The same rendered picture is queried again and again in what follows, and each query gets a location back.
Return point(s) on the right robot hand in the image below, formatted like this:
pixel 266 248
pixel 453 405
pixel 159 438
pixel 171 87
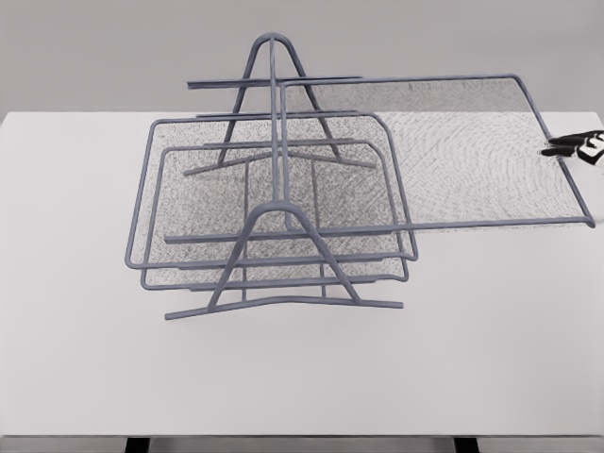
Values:
pixel 590 147

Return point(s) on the large grey mesh tray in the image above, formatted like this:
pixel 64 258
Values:
pixel 472 156

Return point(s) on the medium grey mesh tray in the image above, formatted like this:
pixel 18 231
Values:
pixel 189 189

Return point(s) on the small grey mesh tray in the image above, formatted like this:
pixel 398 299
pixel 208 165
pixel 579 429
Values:
pixel 198 264

